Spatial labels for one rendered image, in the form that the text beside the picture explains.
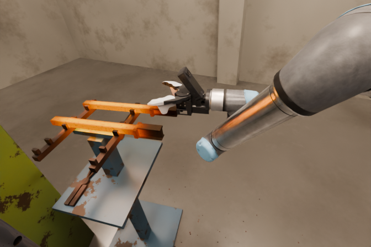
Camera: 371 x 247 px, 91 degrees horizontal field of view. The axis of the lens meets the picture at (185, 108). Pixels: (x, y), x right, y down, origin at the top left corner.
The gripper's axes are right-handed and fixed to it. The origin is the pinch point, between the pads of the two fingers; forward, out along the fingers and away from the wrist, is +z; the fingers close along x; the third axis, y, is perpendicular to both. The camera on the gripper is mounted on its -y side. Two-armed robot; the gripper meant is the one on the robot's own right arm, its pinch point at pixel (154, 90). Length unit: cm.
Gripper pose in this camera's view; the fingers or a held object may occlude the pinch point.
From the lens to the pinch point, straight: 66.4
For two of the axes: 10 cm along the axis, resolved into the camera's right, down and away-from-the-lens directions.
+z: -9.7, -0.8, 2.3
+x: 2.3, -5.8, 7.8
